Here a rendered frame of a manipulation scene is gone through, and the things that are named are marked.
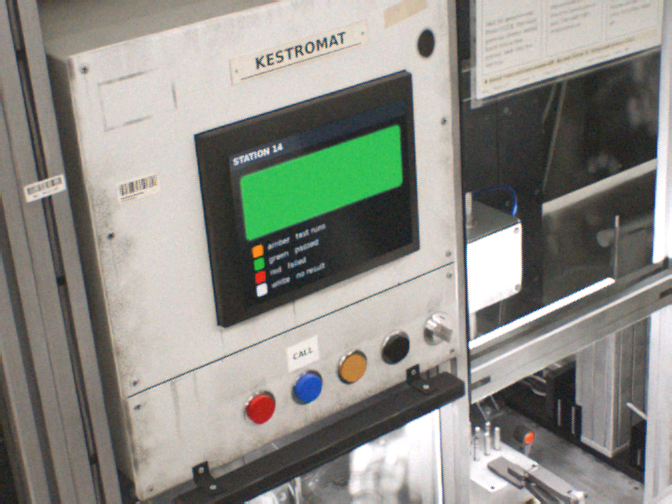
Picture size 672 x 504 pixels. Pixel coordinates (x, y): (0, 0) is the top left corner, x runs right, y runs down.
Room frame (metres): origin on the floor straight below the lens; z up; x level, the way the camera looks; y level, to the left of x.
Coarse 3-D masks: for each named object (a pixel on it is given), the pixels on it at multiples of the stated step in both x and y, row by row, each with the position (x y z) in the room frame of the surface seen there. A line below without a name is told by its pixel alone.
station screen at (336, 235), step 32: (320, 128) 1.20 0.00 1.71; (352, 128) 1.22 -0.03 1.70; (384, 128) 1.25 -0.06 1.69; (256, 160) 1.16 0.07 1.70; (288, 160) 1.18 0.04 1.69; (384, 192) 1.24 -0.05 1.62; (288, 224) 1.18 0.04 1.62; (320, 224) 1.20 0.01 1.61; (352, 224) 1.22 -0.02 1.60; (384, 224) 1.24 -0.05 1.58; (256, 256) 1.15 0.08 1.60; (288, 256) 1.17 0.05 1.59; (320, 256) 1.19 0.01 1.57; (352, 256) 1.22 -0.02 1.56; (256, 288) 1.15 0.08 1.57; (288, 288) 1.17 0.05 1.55
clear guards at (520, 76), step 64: (512, 0) 1.39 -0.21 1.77; (576, 0) 1.44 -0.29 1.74; (640, 0) 1.50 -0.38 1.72; (512, 64) 1.39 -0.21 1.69; (576, 64) 1.45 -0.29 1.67; (640, 64) 1.51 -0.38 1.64; (512, 128) 1.39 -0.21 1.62; (576, 128) 1.45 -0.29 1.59; (640, 128) 1.51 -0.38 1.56; (512, 192) 1.39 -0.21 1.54; (576, 192) 1.45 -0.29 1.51; (640, 192) 1.51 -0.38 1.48; (512, 256) 1.39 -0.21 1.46; (576, 256) 1.45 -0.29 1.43; (640, 256) 1.51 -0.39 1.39; (512, 320) 1.39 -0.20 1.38; (576, 320) 1.45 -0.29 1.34; (640, 320) 1.51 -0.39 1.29; (384, 448) 1.27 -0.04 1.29
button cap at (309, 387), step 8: (304, 376) 1.20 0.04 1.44; (312, 376) 1.20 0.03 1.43; (304, 384) 1.19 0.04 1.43; (312, 384) 1.20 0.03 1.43; (320, 384) 1.20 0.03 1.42; (296, 392) 1.19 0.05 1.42; (304, 392) 1.19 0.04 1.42; (312, 392) 1.20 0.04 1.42; (304, 400) 1.19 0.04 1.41; (312, 400) 1.20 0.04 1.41
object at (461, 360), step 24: (456, 48) 1.34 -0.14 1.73; (456, 72) 1.34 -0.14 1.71; (456, 96) 1.34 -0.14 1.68; (456, 120) 1.34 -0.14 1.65; (456, 144) 1.34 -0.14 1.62; (456, 168) 1.34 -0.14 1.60; (456, 192) 1.34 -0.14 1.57; (456, 216) 1.34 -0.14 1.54; (456, 240) 1.34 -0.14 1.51; (456, 264) 1.34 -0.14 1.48; (456, 360) 1.34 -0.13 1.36; (648, 408) 1.59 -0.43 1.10; (648, 432) 1.59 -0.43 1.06; (648, 456) 1.59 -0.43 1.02; (648, 480) 1.59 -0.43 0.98
